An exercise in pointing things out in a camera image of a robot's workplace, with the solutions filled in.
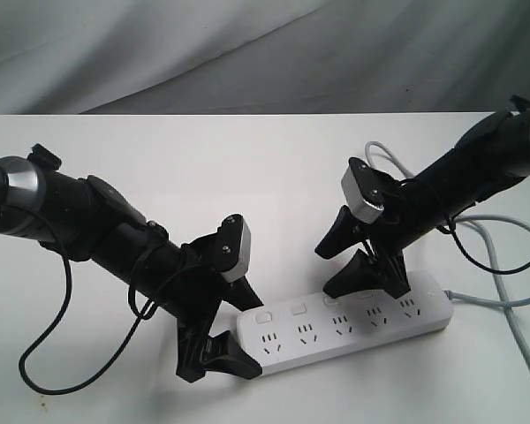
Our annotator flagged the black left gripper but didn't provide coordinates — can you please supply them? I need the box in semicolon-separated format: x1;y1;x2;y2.
158;233;263;382

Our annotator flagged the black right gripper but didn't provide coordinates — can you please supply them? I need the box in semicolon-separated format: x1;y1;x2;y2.
314;193;424;299

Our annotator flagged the white power strip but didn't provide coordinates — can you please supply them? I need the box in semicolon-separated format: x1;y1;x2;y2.
236;271;453;375

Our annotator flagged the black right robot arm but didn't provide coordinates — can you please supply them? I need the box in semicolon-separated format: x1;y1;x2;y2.
315;95;530;299

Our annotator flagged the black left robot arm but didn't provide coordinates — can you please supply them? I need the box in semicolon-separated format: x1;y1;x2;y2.
0;145;262;382

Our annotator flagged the grey backdrop cloth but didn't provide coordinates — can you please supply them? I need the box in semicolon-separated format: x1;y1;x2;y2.
0;1;530;114

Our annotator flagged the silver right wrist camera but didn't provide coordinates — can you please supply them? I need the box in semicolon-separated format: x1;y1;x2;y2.
341;157;384;224

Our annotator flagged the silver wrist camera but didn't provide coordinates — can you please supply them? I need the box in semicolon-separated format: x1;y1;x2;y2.
213;214;251;283
341;157;384;224

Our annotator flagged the black left camera cable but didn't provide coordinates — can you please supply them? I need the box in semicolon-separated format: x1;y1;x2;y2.
16;207;186;395

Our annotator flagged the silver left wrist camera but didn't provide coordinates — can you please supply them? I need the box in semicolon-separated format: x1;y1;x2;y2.
213;214;251;283

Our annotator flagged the grey power cable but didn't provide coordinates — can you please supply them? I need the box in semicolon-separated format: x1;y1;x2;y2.
363;140;530;398

